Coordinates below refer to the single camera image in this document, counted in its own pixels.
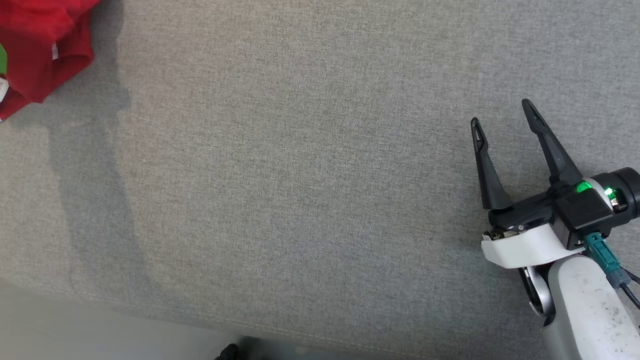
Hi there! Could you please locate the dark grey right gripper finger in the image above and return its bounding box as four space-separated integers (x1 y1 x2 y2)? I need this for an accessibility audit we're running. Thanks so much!
521 98 584 187
470 117 512 210

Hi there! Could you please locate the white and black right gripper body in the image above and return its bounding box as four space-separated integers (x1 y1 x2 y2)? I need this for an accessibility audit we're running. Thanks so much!
481 189 589 270

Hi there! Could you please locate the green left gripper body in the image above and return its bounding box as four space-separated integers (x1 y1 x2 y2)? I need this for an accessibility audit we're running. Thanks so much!
0 44 10 103

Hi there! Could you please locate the red and white basketball jersey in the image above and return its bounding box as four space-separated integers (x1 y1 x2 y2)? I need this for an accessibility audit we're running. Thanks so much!
0 0 101 121

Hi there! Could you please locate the teal plug black cable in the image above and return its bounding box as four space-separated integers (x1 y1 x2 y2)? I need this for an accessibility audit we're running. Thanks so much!
582 232 640 311

